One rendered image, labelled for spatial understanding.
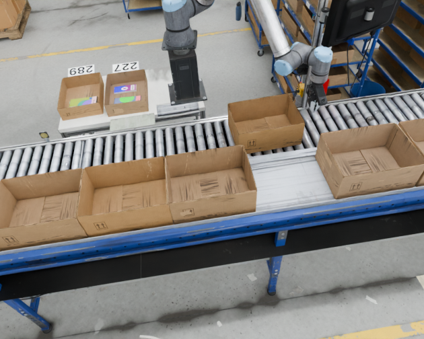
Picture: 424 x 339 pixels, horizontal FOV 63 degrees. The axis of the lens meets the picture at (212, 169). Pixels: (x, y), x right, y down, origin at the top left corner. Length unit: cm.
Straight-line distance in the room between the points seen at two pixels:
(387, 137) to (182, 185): 109
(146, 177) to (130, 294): 98
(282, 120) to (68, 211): 138
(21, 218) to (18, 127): 225
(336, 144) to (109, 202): 119
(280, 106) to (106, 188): 119
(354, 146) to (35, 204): 166
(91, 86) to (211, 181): 142
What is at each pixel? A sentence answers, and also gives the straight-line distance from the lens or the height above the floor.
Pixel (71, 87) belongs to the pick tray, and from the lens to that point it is 289.
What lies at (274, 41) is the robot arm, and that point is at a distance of 182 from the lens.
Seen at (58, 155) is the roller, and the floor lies 74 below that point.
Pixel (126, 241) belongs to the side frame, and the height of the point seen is 91.
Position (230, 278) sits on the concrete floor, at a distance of 245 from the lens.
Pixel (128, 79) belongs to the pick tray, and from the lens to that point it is 276.
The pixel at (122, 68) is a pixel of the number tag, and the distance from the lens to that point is 275.
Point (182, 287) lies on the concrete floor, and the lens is 245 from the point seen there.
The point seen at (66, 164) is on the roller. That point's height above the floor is 74.
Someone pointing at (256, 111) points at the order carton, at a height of 82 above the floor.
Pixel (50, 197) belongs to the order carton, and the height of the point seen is 88.
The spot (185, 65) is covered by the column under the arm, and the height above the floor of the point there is 102.
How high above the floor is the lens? 224
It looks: 48 degrees down
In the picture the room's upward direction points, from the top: 5 degrees counter-clockwise
